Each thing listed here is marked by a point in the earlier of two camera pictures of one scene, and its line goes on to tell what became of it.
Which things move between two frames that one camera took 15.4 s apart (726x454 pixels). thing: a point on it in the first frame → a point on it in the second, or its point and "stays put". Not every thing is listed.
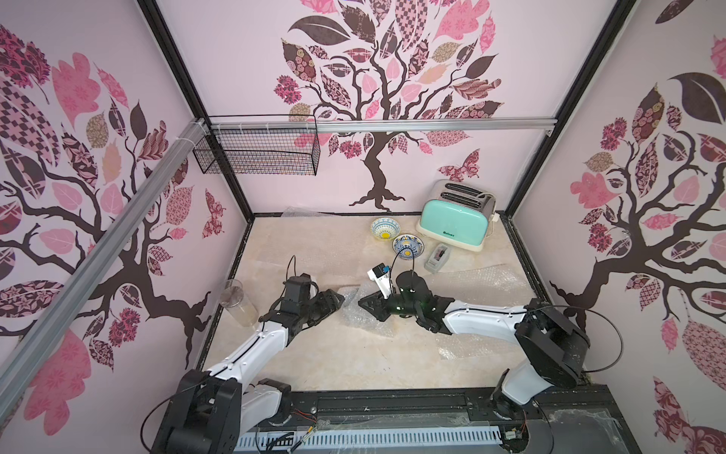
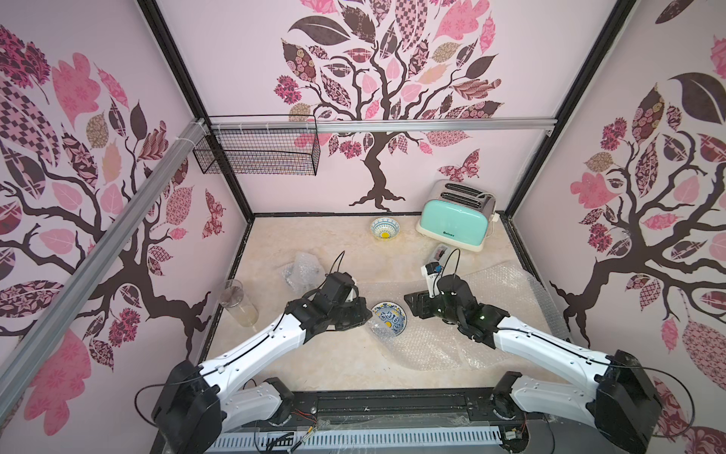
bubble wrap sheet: (354, 314) → (305, 273)
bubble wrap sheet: (492, 285) → (434, 344)
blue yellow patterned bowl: (414, 246) → (388, 319)
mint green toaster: (458, 214) stays put
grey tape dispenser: (437, 258) stays put
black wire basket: (260, 145) stays put
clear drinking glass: (235, 302) stays put
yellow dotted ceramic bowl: (385, 228) stays put
